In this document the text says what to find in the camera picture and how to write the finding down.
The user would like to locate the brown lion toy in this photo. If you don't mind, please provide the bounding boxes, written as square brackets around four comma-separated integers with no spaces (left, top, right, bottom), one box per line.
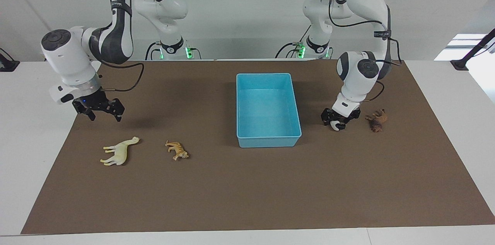
[365,109,388,133]

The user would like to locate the pale yellow llama toy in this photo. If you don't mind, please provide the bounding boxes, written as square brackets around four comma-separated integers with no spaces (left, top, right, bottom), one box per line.
[100,136,140,166]

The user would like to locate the orange striped tiger toy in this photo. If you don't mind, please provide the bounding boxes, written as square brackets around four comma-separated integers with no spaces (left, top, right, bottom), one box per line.
[165,140,189,161]

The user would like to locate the light blue storage box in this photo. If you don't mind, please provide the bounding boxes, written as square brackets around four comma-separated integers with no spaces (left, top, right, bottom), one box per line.
[236,73,302,148]

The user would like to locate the small black table clamp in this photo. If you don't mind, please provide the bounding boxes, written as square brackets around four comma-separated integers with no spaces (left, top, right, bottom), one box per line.
[0,48,20,72]

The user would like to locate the brown paper table mat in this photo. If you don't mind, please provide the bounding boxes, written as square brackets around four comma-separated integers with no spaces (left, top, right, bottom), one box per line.
[20,60,495,235]

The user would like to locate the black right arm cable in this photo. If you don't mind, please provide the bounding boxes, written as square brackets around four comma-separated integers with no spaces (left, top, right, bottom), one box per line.
[96,60,145,92]

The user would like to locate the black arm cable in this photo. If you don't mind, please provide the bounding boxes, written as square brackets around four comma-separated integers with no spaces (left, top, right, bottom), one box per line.
[328,0,403,102]
[96,60,145,92]

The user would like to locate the black right base cables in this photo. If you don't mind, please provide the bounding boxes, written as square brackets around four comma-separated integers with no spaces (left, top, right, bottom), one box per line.
[145,41,201,61]

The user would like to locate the black base cables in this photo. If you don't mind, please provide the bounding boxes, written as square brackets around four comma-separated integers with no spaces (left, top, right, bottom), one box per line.
[145,41,201,61]
[275,25,312,59]

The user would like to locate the black left base cables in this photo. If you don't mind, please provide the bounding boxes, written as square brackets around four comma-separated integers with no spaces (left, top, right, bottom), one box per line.
[275,25,312,59]

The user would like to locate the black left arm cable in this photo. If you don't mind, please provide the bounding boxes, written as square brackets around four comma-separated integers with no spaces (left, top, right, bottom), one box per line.
[328,0,403,102]

